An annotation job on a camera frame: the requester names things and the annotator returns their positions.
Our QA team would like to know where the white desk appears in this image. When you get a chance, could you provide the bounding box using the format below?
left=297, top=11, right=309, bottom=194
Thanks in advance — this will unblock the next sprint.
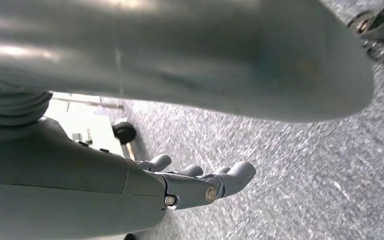
left=43, top=92, right=137, bottom=161

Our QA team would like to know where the black desk caster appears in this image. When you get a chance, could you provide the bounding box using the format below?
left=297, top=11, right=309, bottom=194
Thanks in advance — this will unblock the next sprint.
left=111, top=121, right=138, bottom=146

